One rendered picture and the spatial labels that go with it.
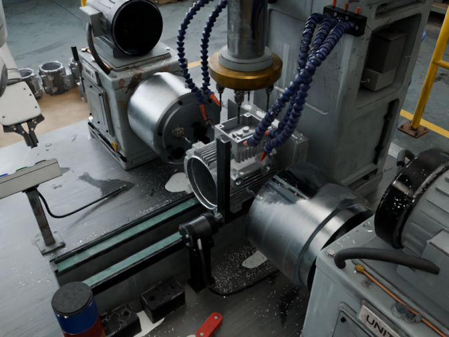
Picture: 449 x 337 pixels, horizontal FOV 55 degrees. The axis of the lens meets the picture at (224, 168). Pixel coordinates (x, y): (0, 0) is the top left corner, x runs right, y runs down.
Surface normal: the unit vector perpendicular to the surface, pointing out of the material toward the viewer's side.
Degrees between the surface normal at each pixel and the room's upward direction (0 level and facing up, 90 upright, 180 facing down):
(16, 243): 0
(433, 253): 90
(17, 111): 52
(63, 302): 0
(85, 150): 0
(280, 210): 47
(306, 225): 39
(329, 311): 89
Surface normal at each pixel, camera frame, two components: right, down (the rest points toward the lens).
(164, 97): -0.33, -0.56
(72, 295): 0.00, -0.78
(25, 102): 0.48, -0.08
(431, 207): -0.61, -0.22
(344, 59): -0.80, 0.37
